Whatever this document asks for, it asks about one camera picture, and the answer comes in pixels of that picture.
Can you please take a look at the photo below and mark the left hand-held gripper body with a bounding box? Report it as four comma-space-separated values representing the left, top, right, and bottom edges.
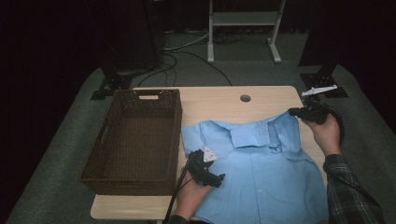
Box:
186, 147, 218, 188

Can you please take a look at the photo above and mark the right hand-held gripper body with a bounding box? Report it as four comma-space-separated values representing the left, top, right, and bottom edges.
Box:
301, 84, 339, 125

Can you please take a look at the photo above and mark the light blue shirt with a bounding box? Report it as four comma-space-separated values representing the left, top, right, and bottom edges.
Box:
180, 111, 330, 224

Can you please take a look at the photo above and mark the brown wicker basket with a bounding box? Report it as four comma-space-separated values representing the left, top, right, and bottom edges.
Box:
78, 89, 184, 197

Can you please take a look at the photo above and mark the person's right hand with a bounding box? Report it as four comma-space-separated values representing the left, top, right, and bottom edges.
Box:
301, 112, 344, 158

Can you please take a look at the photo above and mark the person's left hand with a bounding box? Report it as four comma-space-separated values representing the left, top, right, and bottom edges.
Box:
173, 172, 213, 220

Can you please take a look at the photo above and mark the black metal stand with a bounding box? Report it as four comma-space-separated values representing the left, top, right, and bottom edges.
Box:
299, 62, 349, 99
90, 65, 135, 101

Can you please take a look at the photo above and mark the white metal stand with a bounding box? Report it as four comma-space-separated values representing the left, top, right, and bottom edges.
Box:
206, 0, 287, 65

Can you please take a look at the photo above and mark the right hand-held gripper cable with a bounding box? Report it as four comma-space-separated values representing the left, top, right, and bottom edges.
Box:
314, 98, 386, 213

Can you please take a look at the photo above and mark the hand-held gripper cable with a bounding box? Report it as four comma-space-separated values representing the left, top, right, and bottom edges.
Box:
314, 98, 386, 213
163, 164, 191, 224

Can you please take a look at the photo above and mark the left hand-held gripper cable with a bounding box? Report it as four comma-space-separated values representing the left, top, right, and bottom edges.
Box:
163, 164, 191, 224

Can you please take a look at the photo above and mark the black floor cable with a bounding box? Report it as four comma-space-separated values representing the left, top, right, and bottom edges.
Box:
162, 50, 233, 87
137, 54, 178, 88

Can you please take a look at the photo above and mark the black cable bundle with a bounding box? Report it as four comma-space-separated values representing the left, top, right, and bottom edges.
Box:
213, 32, 246, 45

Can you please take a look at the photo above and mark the grey floor cable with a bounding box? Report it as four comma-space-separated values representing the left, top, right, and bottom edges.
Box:
162, 31, 210, 52

